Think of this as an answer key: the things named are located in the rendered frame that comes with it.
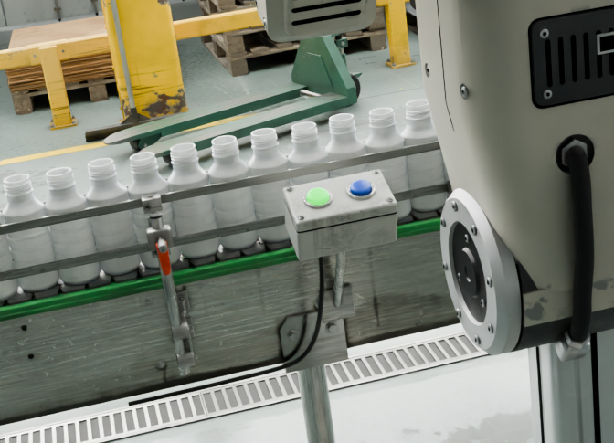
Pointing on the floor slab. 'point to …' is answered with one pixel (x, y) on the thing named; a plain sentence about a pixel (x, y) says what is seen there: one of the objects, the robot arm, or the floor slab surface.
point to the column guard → (144, 48)
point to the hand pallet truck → (341, 94)
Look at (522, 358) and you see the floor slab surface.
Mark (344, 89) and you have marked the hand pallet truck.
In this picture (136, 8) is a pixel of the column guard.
